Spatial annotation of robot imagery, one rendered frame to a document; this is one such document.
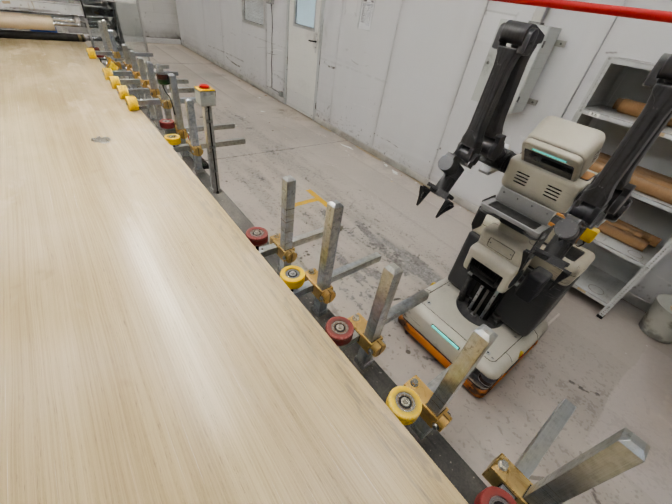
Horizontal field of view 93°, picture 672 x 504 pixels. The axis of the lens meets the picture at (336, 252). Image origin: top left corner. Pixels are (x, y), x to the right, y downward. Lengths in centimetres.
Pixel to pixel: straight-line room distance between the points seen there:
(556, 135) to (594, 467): 101
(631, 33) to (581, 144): 195
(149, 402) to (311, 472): 37
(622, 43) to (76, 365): 339
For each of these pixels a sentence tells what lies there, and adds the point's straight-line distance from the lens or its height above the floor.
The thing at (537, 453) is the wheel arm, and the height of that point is 85.
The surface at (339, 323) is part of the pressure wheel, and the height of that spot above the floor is 90.
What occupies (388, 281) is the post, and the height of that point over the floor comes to 108.
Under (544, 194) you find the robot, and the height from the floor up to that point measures 113.
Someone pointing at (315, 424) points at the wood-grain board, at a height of 90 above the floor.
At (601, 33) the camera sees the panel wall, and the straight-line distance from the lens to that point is 332.
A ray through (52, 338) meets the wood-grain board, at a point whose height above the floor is 90.
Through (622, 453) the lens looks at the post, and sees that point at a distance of 72.
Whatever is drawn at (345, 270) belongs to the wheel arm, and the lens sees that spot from 120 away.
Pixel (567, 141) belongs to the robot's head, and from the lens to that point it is 138.
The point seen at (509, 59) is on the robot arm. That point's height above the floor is 154.
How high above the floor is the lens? 162
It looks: 38 degrees down
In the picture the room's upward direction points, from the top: 10 degrees clockwise
